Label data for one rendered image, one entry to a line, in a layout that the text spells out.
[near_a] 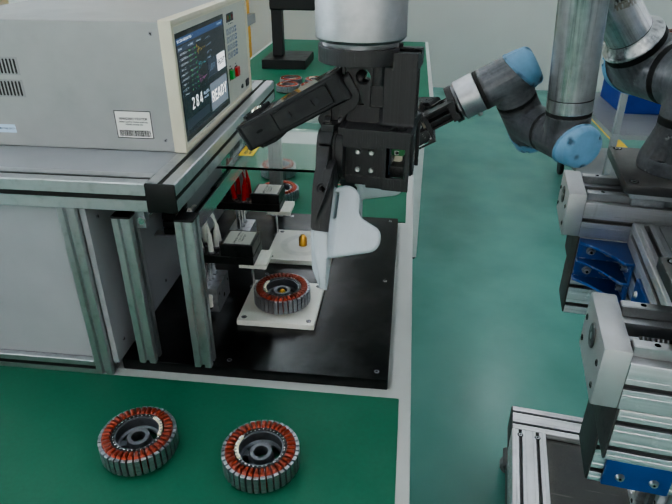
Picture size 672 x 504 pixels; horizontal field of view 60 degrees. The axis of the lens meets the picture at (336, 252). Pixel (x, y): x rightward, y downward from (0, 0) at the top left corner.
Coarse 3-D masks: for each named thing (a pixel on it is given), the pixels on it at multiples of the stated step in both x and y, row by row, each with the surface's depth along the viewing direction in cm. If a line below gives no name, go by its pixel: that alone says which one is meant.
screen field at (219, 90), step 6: (222, 78) 113; (210, 84) 106; (216, 84) 109; (222, 84) 113; (210, 90) 106; (216, 90) 109; (222, 90) 113; (216, 96) 110; (222, 96) 113; (216, 102) 110; (222, 102) 113; (216, 108) 110
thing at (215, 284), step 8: (216, 272) 119; (224, 272) 120; (216, 280) 117; (224, 280) 119; (208, 288) 114; (216, 288) 114; (224, 288) 119; (216, 296) 115; (224, 296) 119; (216, 304) 116
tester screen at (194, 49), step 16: (192, 32) 96; (208, 32) 103; (192, 48) 96; (208, 48) 104; (192, 64) 97; (192, 80) 97; (208, 80) 105; (192, 96) 97; (208, 96) 105; (192, 112) 98; (192, 128) 98
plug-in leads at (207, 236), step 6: (210, 216) 111; (216, 222) 113; (204, 228) 113; (216, 228) 112; (204, 234) 114; (210, 234) 109; (216, 234) 112; (204, 240) 114; (210, 240) 110; (216, 240) 112; (210, 246) 110; (216, 246) 113; (210, 252) 111
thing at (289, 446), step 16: (240, 432) 86; (256, 432) 87; (272, 432) 87; (288, 432) 87; (224, 448) 84; (240, 448) 85; (256, 448) 85; (288, 448) 84; (224, 464) 82; (240, 464) 81; (256, 464) 84; (272, 464) 82; (288, 464) 82; (240, 480) 80; (256, 480) 80; (272, 480) 80; (288, 480) 82
